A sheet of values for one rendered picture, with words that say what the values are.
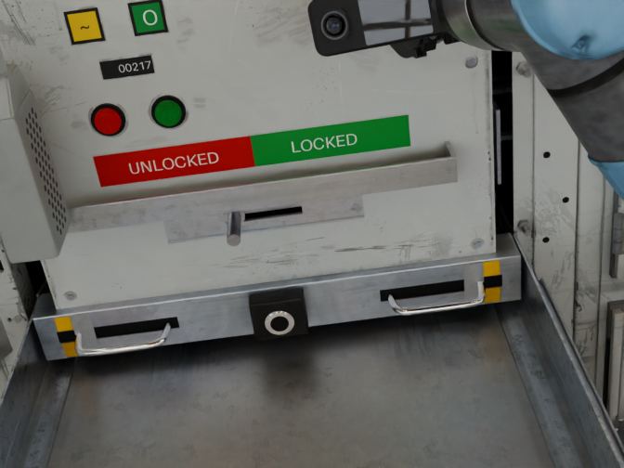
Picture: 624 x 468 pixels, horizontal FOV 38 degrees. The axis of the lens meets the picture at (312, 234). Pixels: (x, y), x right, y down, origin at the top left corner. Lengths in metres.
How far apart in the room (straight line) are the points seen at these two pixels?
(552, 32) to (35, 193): 0.49
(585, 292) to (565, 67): 0.60
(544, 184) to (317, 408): 0.36
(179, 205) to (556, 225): 0.44
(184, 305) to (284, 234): 0.14
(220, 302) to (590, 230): 0.43
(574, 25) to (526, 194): 0.53
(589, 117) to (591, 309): 0.59
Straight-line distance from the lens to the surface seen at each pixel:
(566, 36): 0.55
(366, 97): 0.92
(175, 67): 0.91
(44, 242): 0.88
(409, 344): 1.03
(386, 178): 0.91
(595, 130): 0.61
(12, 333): 1.16
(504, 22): 0.60
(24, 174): 0.85
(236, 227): 0.93
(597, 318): 1.19
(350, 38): 0.73
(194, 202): 0.92
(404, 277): 1.01
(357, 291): 1.01
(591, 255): 1.13
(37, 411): 1.05
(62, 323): 1.05
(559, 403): 0.95
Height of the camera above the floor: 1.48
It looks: 31 degrees down
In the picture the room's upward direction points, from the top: 8 degrees counter-clockwise
